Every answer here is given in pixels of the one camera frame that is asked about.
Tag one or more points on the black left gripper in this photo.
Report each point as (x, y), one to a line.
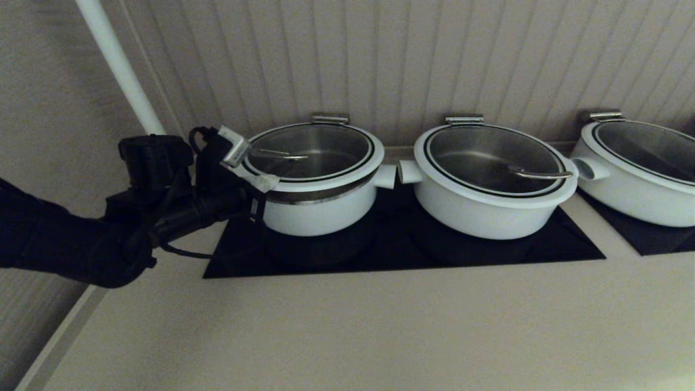
(217, 203)

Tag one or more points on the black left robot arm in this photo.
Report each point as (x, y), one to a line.
(65, 239)

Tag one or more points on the white round cooking pot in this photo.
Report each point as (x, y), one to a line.
(326, 217)
(624, 201)
(478, 220)

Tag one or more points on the wide black induction cooktop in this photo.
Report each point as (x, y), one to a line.
(380, 255)

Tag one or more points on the white metal pole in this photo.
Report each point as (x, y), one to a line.
(119, 65)

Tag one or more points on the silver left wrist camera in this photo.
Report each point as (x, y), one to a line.
(234, 145)

